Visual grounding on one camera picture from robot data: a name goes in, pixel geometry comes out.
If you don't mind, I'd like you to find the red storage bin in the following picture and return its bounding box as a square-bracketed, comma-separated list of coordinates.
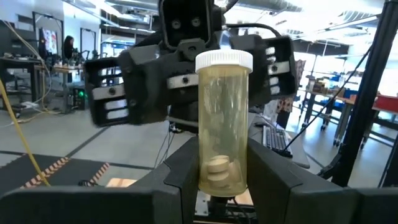
[373, 95, 398, 113]

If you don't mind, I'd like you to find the person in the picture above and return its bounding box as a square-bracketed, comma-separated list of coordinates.
[63, 35, 76, 62]

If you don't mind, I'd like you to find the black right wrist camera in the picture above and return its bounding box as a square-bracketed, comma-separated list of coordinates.
[158, 0, 215, 52]

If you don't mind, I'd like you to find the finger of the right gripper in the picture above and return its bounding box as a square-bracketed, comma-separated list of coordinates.
[119, 45, 171, 126]
[229, 34, 272, 106]

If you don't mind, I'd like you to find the black computer tower green light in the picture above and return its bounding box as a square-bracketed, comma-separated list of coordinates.
[73, 86, 88, 110]

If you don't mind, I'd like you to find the grey desk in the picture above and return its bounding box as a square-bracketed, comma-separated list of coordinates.
[248, 111, 312, 170]

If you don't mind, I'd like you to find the black metal rig frame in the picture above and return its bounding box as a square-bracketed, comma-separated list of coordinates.
[320, 0, 398, 189]

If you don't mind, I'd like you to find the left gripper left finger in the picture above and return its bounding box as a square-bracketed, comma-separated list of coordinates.
[130, 136, 200, 224]

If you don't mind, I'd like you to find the wooden base board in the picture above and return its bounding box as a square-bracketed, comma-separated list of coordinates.
[105, 177, 137, 189]

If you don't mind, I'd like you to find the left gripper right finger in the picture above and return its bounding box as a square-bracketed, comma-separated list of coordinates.
[247, 138, 358, 224]

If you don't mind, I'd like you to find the black keyboard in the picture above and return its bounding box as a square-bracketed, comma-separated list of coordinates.
[262, 124, 294, 159]

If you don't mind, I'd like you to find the black hazard-striped floor mat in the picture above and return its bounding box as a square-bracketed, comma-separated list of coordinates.
[0, 153, 110, 190]

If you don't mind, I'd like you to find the yellow medicine bottle white cap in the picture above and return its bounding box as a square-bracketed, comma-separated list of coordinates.
[195, 49, 254, 198]

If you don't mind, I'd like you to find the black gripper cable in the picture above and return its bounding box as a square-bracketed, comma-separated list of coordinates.
[225, 22, 282, 40]

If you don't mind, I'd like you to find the yellow cable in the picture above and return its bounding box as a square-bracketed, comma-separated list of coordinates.
[0, 79, 52, 187]

